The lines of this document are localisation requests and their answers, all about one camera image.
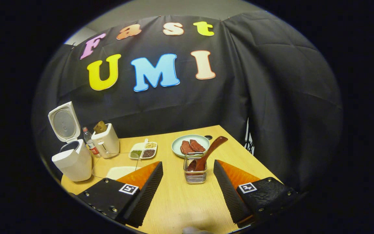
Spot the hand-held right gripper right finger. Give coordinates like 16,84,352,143
213,159,299,228

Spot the plastic bottle with red label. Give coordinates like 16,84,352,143
82,127,100,159

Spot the white rice cooker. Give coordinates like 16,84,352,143
47,101,93,182

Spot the black backdrop cloth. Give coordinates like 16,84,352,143
33,15,343,192

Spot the white metal frame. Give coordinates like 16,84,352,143
245,118,256,156

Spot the brown toast slice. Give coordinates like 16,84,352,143
93,121,108,134

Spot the clear container of rice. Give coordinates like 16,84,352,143
91,151,141,181

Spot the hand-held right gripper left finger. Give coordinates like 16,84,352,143
76,161,164,228

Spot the brown wooden spoon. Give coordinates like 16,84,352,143
186,136,229,172

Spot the red meat piece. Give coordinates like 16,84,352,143
190,139,206,152
180,140,194,155

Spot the white toaster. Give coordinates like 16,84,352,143
91,123,120,159

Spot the pale green plate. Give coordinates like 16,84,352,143
171,134,210,158

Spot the metal wire chopstick holder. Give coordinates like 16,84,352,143
183,152,207,184

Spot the white divided dish of beans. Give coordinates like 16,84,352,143
129,139,157,160

